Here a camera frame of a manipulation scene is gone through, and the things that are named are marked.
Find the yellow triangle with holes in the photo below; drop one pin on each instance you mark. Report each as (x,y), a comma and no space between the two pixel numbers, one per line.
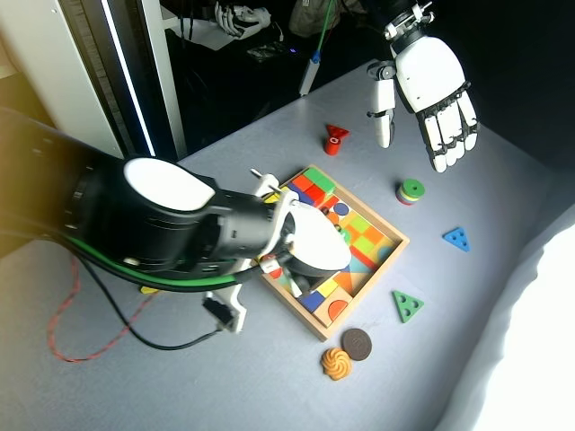
(149,290)

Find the blue triangle with holes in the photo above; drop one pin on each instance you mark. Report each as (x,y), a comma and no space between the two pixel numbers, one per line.
(457,239)

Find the orange swirl cookie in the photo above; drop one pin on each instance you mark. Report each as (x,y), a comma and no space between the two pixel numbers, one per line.
(336,363)

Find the white column with black strip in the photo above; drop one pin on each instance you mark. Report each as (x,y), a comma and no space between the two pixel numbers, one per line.
(54,67)

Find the green cylinder with minus sign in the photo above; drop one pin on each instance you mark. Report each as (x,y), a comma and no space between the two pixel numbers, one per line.
(344,234)

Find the white adapter with blue plug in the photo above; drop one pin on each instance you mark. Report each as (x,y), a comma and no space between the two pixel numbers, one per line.
(309,74)

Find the brown fabric bundle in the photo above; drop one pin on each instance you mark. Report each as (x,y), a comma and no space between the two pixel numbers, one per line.
(319,18)

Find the blue cube block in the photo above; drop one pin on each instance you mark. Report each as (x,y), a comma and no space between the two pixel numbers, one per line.
(312,301)

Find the red triangle with holes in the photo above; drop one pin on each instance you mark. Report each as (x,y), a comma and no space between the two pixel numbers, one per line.
(338,131)

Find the yellow cube block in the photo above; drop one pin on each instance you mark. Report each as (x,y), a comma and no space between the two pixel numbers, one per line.
(328,288)

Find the red cylinder with letter Q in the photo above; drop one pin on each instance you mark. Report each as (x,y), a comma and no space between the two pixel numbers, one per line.
(333,146)

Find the wooden tray with colour pattern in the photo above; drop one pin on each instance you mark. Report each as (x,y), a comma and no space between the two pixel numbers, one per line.
(366,235)

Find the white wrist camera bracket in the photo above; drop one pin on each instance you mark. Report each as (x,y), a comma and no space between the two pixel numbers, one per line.
(236,310)

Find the spare white robot hand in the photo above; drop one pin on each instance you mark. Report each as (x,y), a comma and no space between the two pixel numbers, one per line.
(242,18)

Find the green triangle with holes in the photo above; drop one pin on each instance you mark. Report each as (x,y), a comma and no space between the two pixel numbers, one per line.
(405,307)

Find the white paper sheet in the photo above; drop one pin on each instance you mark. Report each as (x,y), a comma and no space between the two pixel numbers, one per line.
(206,36)

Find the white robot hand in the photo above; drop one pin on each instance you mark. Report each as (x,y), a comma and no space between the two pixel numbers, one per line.
(319,247)
(427,76)

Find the black device with small light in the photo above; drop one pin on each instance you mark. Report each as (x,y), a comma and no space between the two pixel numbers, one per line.
(269,50)

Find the dark round chocolate cookie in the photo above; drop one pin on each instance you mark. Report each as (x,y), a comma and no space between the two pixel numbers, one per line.
(356,345)

